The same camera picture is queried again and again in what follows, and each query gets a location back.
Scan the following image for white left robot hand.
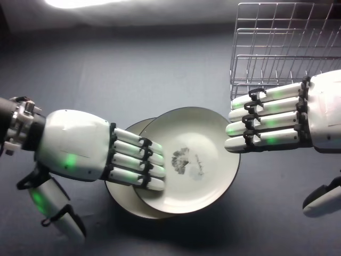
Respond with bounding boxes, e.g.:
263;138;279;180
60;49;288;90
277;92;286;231
16;108;166;241

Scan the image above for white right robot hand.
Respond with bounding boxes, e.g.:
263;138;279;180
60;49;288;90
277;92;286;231
224;69;341;216

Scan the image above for white plate with black rim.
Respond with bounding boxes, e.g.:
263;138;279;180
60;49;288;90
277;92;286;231
105;117;171;220
138;106;240;214

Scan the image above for grey table cloth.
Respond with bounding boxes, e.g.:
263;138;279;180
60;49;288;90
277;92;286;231
0;23;341;256

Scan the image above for white backdrop sheet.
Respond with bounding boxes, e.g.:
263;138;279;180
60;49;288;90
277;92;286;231
0;0;341;29

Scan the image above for wire dish rack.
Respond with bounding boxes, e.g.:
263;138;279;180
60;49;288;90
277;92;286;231
229;2;341;105

